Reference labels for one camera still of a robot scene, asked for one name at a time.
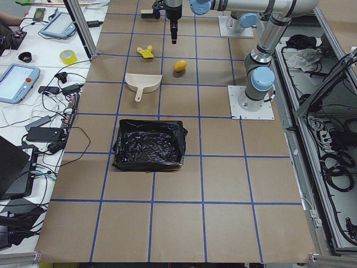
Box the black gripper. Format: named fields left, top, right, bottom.
left=163, top=0, right=182, bottom=44

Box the round yellow bread bun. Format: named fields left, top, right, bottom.
left=173, top=60, right=187, bottom=73

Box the twisted bread piece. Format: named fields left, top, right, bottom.
left=137, top=45, right=153, bottom=58

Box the beige plastic dustpan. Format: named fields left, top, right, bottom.
left=125, top=73, right=162, bottom=102

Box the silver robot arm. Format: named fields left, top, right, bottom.
left=189, top=0, right=319, bottom=68
left=226, top=11, right=258, bottom=34

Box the bin with black trash bag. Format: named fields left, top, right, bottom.
left=112, top=119, right=188, bottom=172

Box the yellow tape roll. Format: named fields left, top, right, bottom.
left=59, top=49, right=78, bottom=65

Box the upper blue teach pendant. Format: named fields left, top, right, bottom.
left=38, top=12, right=76, bottom=39

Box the blue teach pendant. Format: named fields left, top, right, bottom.
left=38, top=12, right=76, bottom=39
left=1, top=64, right=40, bottom=104

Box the white crumpled cloth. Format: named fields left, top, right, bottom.
left=287, top=48, right=322, bottom=72

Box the smartphone on desk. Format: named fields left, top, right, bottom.
left=32, top=8, right=46, bottom=22

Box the small black bowl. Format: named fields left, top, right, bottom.
left=18, top=51, right=32, bottom=63

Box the lower blue teach pendant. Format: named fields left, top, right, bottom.
left=1, top=64, right=40, bottom=104

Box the black power adapter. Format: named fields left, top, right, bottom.
left=26, top=127, right=64, bottom=142

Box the black laptop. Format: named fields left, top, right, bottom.
left=1, top=137, right=38, bottom=200

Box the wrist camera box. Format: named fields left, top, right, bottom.
left=141, top=9, right=161, bottom=20

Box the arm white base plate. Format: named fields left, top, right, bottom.
left=228, top=85, right=274, bottom=121
left=218, top=13, right=254, bottom=39

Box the aluminium frame post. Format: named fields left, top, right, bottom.
left=63, top=0, right=97, bottom=60

